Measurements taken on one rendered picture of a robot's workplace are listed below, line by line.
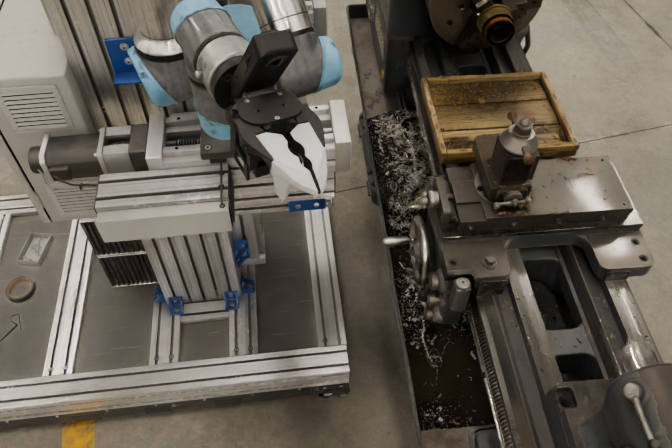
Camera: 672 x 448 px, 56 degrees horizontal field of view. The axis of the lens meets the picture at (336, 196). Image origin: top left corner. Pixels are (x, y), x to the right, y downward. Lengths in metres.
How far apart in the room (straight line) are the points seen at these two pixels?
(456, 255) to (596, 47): 2.43
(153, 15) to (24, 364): 1.43
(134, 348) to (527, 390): 1.27
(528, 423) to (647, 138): 2.14
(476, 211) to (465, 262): 0.12
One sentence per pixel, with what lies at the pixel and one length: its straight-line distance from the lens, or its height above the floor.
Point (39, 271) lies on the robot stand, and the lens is 2.43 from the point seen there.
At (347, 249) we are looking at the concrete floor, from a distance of 2.50.
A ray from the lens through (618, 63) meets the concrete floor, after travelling 3.63.
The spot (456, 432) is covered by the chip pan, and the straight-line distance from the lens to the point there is 1.63.
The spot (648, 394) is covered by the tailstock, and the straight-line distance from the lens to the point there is 1.09.
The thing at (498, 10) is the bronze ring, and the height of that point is 1.12.
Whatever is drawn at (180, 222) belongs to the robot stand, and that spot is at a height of 1.05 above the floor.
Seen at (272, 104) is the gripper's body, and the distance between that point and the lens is 0.70.
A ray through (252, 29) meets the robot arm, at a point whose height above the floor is 1.39.
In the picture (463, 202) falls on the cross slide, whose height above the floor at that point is 0.97.
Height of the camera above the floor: 2.05
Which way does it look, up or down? 50 degrees down
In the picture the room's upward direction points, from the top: straight up
